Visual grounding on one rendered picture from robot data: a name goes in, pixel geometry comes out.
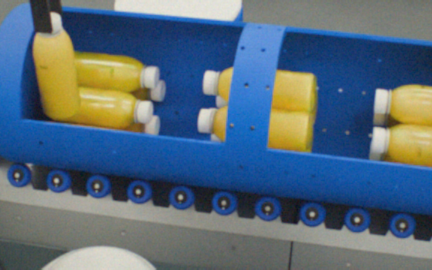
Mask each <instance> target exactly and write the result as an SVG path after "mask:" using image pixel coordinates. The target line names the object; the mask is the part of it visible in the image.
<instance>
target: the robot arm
mask: <svg viewBox="0 0 432 270"><path fill-rule="evenodd" d="M29 3H30V8H31V17H32V22H33V26H34V32H35V33H41V34H49V35H51V34H52V33H53V22H52V16H51V13H56V14H58V15H59V16H60V17H61V19H62V17H63V13H62V4H61V0H29ZM42 270H157V269H156V268H154V267H153V266H152V265H151V264H150V263H148V261H147V260H146V259H144V258H142V257H141V256H139V255H137V254H135V253H132V252H130V251H127V250H122V248H119V247H107V246H97V247H85V248H81V249H78V250H73V251H71V252H69V253H65V254H63V255H61V256H60V257H58V258H56V259H54V260H53V262H51V263H50V264H49V265H47V266H46V267H44V268H43V269H42Z"/></svg>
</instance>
